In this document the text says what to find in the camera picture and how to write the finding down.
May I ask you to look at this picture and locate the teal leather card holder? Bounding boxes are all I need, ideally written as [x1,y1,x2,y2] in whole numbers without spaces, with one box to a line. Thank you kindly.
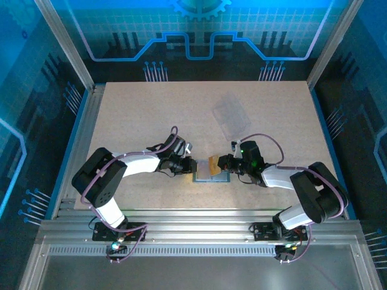
[193,158,231,184]

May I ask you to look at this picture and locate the clear plastic sleeve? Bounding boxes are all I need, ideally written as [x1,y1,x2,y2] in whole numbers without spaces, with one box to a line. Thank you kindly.
[212,92,253,141]

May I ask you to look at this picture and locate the blue table edge strip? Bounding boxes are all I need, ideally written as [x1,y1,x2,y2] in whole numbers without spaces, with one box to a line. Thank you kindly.
[45,89,91,220]
[310,87,357,220]

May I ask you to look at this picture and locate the small LED control board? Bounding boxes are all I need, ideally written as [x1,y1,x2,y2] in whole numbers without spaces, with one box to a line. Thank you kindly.
[105,243,128,262]
[275,243,299,262]

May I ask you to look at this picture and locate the grey metal sheet panel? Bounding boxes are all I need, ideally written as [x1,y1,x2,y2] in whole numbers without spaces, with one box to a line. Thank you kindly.
[36,243,366,290]

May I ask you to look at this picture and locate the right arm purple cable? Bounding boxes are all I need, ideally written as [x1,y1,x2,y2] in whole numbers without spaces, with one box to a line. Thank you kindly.
[237,133,347,263]

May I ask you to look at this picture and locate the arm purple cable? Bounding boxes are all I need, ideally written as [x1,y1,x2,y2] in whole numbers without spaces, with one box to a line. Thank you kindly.
[80,126,179,263]
[237,133,347,263]

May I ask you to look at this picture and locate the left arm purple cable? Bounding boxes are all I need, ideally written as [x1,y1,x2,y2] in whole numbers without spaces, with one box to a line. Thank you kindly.
[80,126,179,263]

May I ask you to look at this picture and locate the aluminium front frame rails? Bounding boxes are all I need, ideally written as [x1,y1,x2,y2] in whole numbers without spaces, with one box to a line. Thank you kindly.
[35,207,365,246]

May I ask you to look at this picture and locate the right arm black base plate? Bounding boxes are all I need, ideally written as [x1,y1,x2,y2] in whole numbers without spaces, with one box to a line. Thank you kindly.
[252,222,310,242]

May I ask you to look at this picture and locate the slotted grey cable duct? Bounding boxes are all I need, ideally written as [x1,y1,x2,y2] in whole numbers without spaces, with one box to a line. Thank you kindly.
[47,246,278,257]

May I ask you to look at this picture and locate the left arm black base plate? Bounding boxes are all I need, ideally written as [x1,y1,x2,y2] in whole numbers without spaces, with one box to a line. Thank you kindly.
[92,221,146,242]

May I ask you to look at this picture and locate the aluminium side rail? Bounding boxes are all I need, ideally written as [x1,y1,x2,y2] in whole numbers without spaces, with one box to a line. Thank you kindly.
[51,86,106,220]

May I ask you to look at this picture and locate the aluminium corner post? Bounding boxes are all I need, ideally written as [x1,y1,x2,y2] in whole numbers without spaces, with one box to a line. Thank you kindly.
[307,0,365,90]
[33,0,95,91]

